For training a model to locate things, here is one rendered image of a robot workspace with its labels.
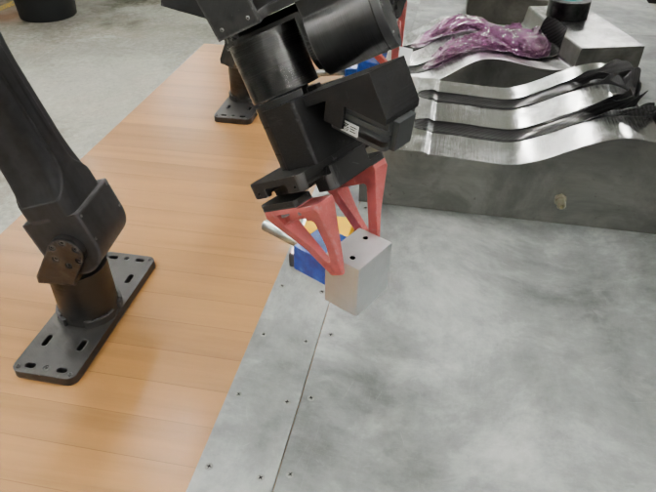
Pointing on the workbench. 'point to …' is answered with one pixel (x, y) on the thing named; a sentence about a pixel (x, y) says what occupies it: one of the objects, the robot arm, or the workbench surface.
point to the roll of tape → (568, 10)
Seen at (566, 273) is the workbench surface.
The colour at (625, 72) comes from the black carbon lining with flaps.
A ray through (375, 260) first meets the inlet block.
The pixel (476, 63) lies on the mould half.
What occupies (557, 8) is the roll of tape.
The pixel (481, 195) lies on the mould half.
